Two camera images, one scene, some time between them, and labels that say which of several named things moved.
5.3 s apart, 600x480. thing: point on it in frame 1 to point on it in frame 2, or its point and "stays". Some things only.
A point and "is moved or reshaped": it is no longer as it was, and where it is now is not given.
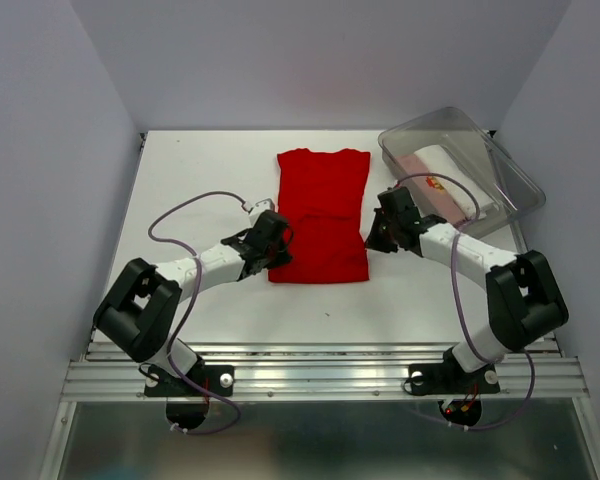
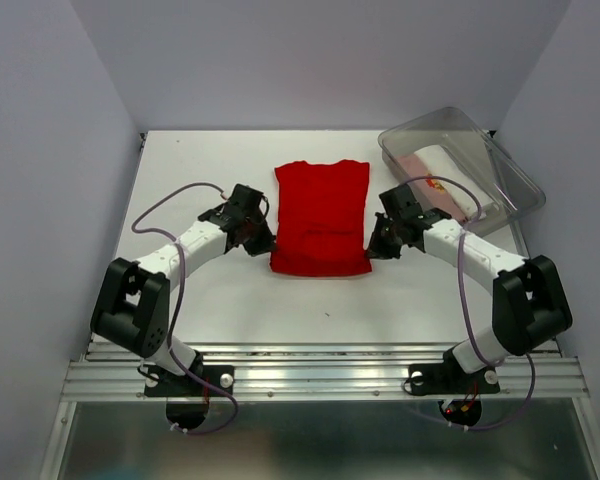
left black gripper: [282, 258] to [266, 242]
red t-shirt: [322, 198] is moved or reshaped
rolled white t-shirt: [460, 192] stays
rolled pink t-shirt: [428, 195] stays
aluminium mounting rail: [329, 372] stays
